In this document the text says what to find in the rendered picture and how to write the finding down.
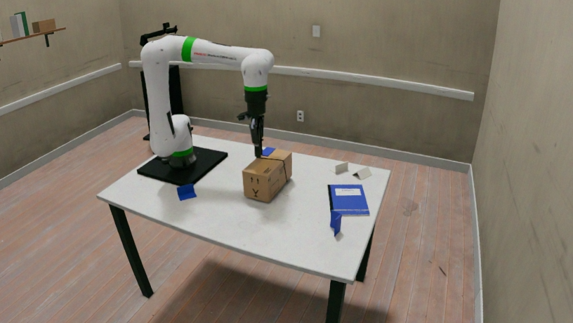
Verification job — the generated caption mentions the blue notebook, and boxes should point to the blue notebook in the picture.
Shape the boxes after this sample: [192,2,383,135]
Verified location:
[327,185,370,216]

